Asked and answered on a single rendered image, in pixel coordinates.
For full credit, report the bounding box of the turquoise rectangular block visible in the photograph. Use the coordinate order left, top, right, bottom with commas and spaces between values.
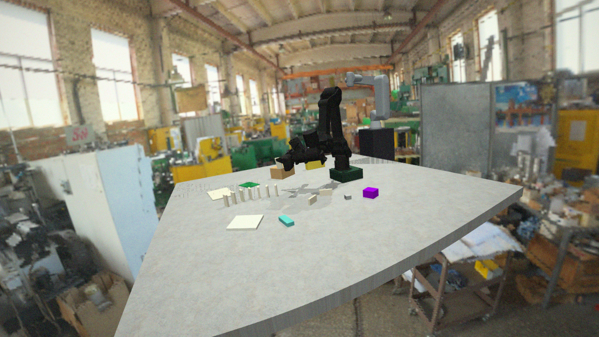
278, 215, 294, 227

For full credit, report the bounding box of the purple block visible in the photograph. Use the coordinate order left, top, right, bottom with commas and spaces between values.
363, 187, 379, 199

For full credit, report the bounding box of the green rectangular block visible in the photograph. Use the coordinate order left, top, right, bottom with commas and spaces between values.
239, 182, 260, 188

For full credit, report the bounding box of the yellow rectangular block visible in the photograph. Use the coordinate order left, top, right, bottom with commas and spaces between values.
305, 161, 325, 170

